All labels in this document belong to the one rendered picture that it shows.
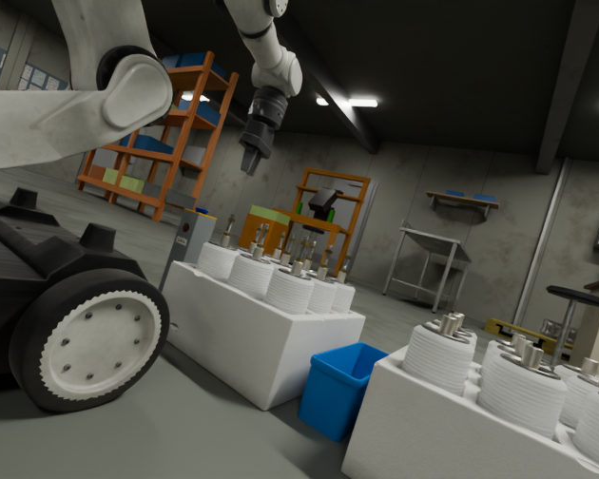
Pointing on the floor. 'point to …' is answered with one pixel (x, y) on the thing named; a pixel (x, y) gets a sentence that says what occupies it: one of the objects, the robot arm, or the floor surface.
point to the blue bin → (338, 388)
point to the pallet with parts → (550, 332)
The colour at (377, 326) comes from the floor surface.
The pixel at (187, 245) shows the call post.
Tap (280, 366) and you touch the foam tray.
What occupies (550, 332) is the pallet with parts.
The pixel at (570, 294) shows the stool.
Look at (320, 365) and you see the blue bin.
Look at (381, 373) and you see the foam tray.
